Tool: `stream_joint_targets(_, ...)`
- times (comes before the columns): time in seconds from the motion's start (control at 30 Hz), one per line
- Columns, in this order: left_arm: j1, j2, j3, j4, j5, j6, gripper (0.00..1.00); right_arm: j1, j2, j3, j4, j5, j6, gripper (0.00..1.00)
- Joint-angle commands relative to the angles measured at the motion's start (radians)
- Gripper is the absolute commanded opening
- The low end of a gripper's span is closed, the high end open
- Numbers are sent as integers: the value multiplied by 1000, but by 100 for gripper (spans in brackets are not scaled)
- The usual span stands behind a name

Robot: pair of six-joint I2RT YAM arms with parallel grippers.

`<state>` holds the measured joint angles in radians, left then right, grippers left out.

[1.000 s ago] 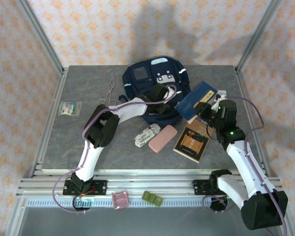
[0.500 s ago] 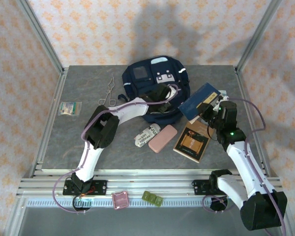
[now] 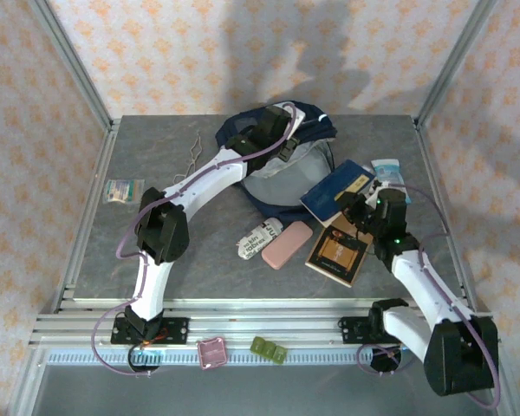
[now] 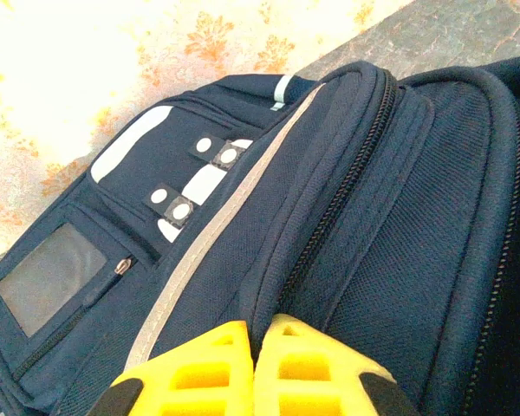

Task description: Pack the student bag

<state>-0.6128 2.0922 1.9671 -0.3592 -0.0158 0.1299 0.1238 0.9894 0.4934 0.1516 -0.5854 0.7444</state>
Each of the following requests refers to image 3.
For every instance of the aluminium mounting rail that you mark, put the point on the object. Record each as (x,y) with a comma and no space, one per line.
(264,323)

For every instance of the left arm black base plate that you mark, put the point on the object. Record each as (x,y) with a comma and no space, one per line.
(177,329)

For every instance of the aluminium side rail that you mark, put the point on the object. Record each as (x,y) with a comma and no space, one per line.
(430,164)
(96,182)

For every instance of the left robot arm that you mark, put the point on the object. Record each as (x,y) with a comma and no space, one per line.
(156,277)

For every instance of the blue wet wipes packet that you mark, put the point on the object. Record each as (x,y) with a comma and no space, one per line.
(388,171)

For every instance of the small green tray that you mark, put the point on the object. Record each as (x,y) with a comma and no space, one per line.
(268,350)

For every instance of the blue book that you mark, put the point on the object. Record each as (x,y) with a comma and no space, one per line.
(329,195)

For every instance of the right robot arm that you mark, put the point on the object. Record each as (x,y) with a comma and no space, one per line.
(424,281)

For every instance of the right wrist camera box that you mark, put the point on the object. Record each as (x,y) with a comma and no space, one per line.
(380,187)

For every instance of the pink phone case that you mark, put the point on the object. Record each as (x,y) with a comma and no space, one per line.
(286,245)

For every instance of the aluminium frame post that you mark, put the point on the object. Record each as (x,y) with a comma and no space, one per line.
(69,60)
(455,60)

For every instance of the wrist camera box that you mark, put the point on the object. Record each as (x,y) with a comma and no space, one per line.
(299,118)
(380,187)

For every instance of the navy blue backpack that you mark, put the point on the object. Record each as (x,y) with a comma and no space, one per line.
(286,182)

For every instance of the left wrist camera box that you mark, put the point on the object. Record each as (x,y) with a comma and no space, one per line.
(299,118)

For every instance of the black white printed packet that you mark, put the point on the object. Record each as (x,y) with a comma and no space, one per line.
(253,247)

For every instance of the small pink tray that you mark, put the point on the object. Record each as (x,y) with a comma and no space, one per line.
(212,352)

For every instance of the grey metal lower panel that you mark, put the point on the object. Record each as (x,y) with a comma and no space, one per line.
(260,390)

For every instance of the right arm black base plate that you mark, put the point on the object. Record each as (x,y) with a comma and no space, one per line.
(351,331)

